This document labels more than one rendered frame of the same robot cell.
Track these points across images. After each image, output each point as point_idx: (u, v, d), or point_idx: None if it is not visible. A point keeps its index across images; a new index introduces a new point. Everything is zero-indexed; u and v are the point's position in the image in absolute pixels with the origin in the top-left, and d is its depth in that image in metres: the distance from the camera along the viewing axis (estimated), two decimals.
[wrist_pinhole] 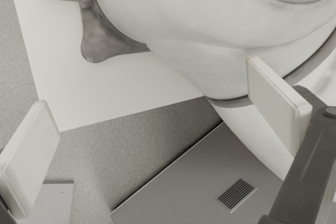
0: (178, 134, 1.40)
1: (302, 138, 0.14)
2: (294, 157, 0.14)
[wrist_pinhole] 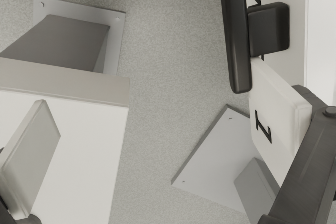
0: None
1: (302, 138, 0.14)
2: (294, 157, 0.14)
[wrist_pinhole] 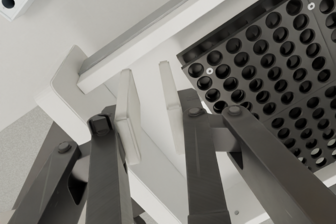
0: None
1: (178, 134, 0.16)
2: (175, 151, 0.16)
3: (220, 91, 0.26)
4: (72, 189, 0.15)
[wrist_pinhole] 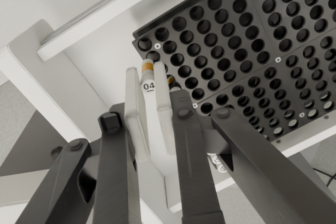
0: None
1: (168, 135, 0.16)
2: (166, 152, 0.17)
3: (168, 65, 0.29)
4: (82, 186, 0.15)
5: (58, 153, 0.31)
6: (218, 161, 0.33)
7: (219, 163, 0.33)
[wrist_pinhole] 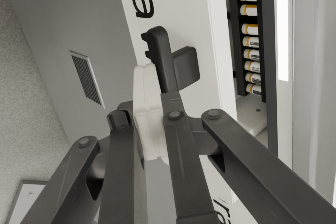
0: (1, 42, 0.95)
1: (159, 138, 0.16)
2: (158, 154, 0.16)
3: None
4: (90, 184, 0.15)
5: (166, 31, 0.20)
6: None
7: None
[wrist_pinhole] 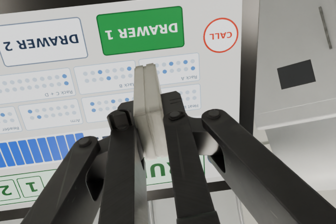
0: None
1: (159, 138, 0.16)
2: (158, 154, 0.16)
3: None
4: (91, 184, 0.15)
5: None
6: None
7: None
